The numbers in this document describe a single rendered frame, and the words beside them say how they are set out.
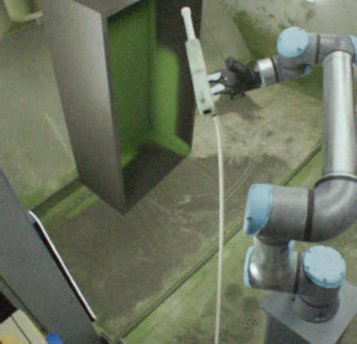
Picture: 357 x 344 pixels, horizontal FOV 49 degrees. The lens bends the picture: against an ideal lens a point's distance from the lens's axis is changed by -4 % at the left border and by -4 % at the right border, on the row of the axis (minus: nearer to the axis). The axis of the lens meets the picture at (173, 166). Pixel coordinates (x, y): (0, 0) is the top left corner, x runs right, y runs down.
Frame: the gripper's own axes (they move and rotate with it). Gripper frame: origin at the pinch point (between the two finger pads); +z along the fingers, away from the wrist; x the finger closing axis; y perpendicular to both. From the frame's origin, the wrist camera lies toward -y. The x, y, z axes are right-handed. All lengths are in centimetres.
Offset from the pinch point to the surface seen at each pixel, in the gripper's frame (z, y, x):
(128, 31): 30, 27, 68
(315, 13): -90, 139, 145
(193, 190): 36, 147, 29
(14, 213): 52, -26, -41
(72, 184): 117, 125, 48
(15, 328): 30, -55, -75
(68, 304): 63, 18, -58
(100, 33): 26.0, -20.0, 19.2
